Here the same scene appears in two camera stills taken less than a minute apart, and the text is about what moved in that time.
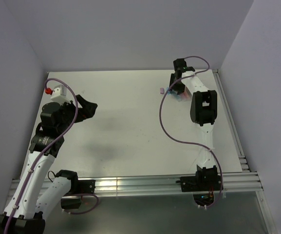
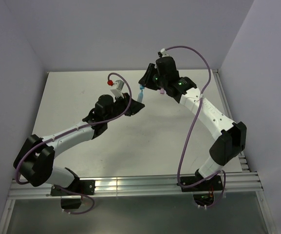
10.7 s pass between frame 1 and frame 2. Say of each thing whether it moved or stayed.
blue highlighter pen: moved
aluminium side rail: stayed
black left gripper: moved
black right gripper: moved
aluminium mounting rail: stayed
